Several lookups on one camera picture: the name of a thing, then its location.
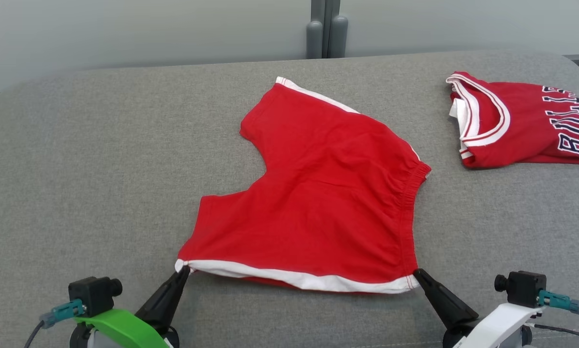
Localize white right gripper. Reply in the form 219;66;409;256
413;268;537;348

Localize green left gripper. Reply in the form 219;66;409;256
74;265;192;348

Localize red shorts with white trim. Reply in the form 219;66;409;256
175;76;432;294

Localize red Bulls basketball jersey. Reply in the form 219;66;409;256
445;71;579;170

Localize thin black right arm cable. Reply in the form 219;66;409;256
531;323;579;339

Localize grey aluminium partition post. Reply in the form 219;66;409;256
306;0;349;59

